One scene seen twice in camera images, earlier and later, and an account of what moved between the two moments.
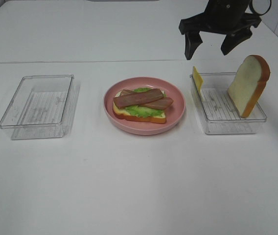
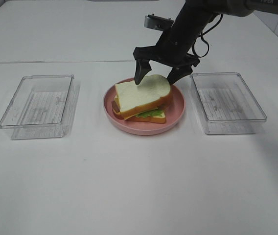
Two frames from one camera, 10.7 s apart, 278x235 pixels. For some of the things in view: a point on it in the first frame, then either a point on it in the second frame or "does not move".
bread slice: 248,84 to 152,91
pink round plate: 173,114 does not move
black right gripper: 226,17 to 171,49
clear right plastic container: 219,113 does not move
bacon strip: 130,98 to 115,106
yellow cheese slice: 198,81 to 117,106
